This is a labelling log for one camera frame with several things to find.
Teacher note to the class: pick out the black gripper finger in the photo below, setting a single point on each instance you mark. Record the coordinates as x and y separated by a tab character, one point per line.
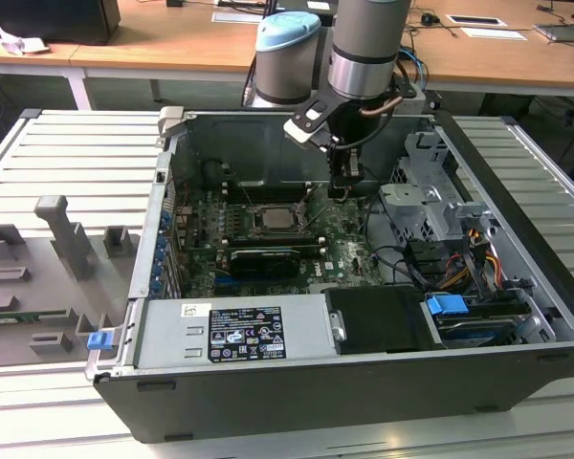
337	184
355	167

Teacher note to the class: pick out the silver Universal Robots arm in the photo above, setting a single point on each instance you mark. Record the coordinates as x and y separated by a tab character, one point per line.
363	48

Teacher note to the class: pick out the black RAM slot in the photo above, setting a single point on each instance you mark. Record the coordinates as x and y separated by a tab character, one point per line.
272	238
268	195
268	187
272	246

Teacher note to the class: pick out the black CPU socket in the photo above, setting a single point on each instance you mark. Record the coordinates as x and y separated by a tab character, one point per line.
256	230

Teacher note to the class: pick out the grey metal drive cage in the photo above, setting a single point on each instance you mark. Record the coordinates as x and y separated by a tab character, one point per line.
411	201

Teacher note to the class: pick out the green motherboard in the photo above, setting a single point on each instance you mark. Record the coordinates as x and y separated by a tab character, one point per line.
349	253

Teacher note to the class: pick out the black graphics card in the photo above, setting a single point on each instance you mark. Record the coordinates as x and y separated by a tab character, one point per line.
263	264

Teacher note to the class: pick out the black computer mouse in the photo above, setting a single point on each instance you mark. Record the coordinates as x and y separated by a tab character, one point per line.
429	19

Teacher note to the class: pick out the black plastic shroud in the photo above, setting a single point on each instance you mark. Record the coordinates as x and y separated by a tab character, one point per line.
378	321

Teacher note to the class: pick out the hard disk in blue carrier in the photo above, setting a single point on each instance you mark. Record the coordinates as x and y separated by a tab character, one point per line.
445	304

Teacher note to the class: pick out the white paper sheet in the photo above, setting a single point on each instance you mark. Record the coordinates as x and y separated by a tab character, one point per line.
493	34

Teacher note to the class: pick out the grey case release latch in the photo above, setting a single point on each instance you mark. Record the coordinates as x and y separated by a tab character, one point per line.
171	122

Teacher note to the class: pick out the black open PC case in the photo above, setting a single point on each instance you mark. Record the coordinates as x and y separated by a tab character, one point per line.
315	397

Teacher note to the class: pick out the grey power supply unit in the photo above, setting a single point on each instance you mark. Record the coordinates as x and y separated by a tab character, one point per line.
172	340

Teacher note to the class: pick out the grey laptop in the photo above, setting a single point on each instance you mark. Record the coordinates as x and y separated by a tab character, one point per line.
564	32

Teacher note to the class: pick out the blue plastic latch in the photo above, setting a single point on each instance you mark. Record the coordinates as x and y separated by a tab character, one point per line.
100	341

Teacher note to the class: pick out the grey parts rack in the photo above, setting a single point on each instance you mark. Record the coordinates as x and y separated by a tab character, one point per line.
38	287

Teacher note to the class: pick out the black computer box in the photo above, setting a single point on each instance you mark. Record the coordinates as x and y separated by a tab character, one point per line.
52	19

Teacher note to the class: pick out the short wooden office desk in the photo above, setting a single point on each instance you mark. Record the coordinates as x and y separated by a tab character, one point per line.
28	59

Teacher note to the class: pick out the green RAM stick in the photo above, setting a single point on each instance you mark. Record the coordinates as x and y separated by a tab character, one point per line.
19	316

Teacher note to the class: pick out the crumpled white paper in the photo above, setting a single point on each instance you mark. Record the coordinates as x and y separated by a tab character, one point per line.
16	43

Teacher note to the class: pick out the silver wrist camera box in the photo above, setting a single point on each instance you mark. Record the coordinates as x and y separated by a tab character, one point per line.
299	129

